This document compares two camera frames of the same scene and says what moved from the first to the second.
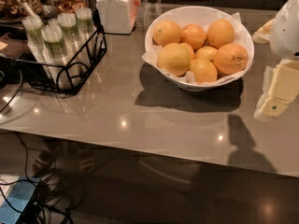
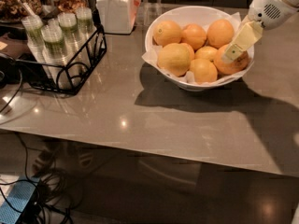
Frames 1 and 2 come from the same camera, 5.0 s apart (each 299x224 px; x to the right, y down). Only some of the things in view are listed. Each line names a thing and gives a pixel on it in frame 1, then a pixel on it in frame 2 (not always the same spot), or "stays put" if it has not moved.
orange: [204, 70] stays put
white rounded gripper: [286, 32] -> [267, 10]
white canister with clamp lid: [115, 7] stays put
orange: [231, 59] stays put
